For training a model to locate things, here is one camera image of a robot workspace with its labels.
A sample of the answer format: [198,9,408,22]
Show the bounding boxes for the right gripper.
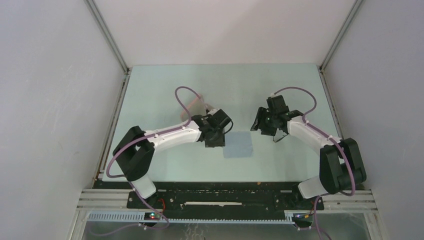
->
[250,107,277,137]

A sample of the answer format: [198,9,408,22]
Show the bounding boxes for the black sunglasses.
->
[272,132,288,143]

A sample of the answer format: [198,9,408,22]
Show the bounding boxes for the light blue cleaning cloth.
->
[223,131,253,159]

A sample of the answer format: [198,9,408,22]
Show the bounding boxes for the pink glasses case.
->
[179,94,206,122]

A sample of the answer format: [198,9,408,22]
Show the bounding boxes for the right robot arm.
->
[251,95,367,209]

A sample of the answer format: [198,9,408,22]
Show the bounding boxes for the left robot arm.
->
[111,109,234,208]

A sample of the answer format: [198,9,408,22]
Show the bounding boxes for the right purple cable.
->
[269,86,357,240]

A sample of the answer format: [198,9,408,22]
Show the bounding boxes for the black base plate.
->
[92,180,326,220]

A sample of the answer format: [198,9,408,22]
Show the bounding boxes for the aluminium frame rail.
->
[77,189,378,214]

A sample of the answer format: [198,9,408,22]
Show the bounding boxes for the blue toothed cable duct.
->
[86,211,295,225]

